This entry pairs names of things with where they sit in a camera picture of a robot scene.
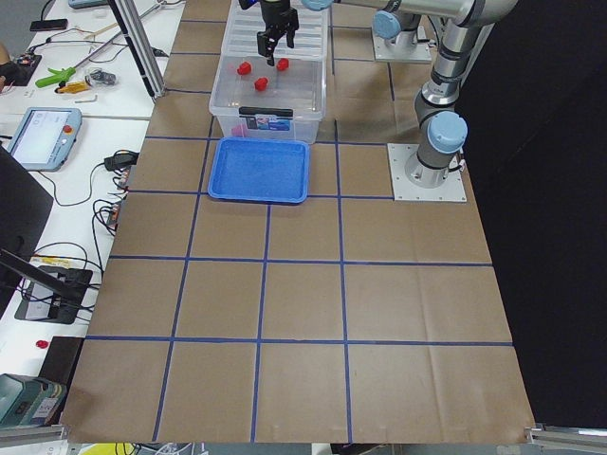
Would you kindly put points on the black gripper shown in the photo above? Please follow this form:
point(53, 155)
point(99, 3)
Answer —
point(276, 15)

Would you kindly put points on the red block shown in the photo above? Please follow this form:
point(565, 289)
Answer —
point(244, 69)
point(261, 84)
point(282, 65)

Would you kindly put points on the clear plastic storage box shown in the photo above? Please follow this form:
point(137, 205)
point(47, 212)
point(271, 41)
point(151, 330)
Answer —
point(291, 108)

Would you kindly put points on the blue plastic tray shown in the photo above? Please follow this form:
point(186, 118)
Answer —
point(260, 170)

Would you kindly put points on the black small parts pile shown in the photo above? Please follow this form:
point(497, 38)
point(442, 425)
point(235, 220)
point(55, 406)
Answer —
point(98, 77)

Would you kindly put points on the silver allen key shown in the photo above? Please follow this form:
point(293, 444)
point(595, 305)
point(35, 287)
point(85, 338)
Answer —
point(90, 99)

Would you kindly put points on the black power adapter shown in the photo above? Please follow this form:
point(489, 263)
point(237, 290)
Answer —
point(120, 161)

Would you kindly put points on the black smartphone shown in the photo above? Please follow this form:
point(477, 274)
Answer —
point(48, 25)

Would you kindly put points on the blue teach pendant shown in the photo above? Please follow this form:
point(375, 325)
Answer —
point(45, 137)

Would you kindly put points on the black monitor stand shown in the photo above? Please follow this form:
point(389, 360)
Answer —
point(50, 294)

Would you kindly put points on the aluminium frame post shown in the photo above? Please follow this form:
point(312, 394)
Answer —
point(132, 29)

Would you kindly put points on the green handled reacher grabber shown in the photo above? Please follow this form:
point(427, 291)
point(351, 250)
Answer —
point(64, 74)

